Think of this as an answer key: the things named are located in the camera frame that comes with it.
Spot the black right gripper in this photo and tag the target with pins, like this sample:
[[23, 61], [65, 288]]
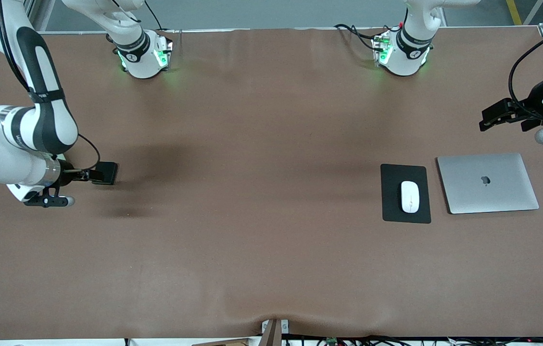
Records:
[[66, 172]]

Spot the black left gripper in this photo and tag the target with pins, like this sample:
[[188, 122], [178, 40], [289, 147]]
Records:
[[535, 99]]

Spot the white computer mouse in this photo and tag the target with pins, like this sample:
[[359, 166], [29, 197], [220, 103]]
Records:
[[410, 196]]

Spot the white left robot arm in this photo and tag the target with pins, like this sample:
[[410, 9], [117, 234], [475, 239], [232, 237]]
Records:
[[410, 48]]

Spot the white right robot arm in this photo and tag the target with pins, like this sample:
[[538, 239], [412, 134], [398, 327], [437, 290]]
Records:
[[11, 158]]

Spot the black mouse pad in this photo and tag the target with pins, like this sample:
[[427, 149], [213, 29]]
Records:
[[391, 197]]

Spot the silver laptop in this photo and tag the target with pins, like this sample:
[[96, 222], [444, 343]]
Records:
[[490, 185]]

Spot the metal table bracket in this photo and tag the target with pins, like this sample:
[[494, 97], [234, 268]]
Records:
[[274, 331]]

